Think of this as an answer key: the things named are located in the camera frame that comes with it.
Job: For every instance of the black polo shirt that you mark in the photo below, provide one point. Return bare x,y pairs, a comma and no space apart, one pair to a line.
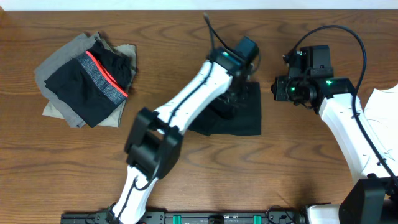
241,117

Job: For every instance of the grey folded garment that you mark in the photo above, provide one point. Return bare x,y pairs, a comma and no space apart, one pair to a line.
56,108

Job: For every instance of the beige folded garment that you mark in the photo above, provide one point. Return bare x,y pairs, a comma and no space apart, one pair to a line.
113,120

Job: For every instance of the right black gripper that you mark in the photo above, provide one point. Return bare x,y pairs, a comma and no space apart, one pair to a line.
278,93

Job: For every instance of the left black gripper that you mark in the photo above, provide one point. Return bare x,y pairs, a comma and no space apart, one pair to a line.
240,101

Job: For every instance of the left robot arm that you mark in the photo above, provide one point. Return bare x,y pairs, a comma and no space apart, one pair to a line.
154,143

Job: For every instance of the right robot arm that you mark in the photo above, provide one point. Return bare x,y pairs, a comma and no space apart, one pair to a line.
310,82

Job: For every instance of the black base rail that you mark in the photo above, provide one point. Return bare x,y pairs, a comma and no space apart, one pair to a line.
273,216

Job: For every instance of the white garment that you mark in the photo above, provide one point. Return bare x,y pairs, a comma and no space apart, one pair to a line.
381,112

